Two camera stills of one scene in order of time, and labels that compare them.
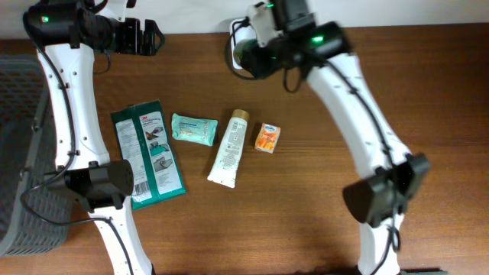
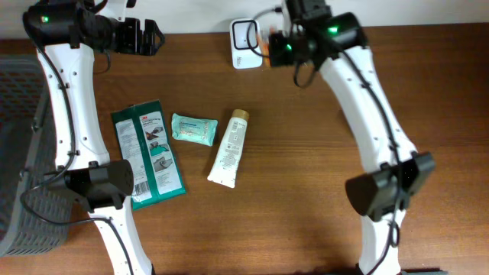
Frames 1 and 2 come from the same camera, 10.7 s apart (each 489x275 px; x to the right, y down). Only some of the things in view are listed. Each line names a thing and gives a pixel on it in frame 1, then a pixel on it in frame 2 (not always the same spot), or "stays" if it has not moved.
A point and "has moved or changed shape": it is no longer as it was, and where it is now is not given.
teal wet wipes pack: (198, 130) stays
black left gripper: (133, 45) stays
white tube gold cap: (224, 169) stays
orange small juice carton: (267, 137) has moved or changed shape
